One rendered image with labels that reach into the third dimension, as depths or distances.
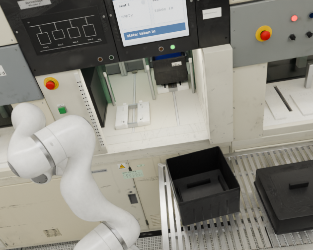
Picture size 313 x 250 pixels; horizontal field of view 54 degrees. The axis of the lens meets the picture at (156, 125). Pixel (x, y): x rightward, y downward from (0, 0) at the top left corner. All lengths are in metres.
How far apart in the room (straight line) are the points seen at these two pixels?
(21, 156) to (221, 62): 0.91
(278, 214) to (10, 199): 1.55
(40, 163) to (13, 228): 1.64
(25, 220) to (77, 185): 1.47
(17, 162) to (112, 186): 1.18
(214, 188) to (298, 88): 0.86
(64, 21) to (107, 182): 0.98
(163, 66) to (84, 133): 1.23
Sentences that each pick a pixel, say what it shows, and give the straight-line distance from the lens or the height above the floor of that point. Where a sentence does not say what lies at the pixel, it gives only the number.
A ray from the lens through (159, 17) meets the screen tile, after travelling 1.32.
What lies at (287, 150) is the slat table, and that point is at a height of 0.76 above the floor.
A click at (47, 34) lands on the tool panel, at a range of 1.40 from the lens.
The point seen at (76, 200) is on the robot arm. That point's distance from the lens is 0.90.
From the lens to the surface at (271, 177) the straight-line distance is 1.52.
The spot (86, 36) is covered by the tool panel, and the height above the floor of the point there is 1.54.
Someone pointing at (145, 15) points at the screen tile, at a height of 1.59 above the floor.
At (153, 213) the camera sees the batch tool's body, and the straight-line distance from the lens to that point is 2.15.
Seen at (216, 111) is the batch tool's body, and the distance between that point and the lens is 1.52.
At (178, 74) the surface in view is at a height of 0.99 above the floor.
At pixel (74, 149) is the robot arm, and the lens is 0.84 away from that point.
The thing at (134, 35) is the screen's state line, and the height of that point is 1.51.
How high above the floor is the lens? 2.01
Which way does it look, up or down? 38 degrees down
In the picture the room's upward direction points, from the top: 12 degrees counter-clockwise
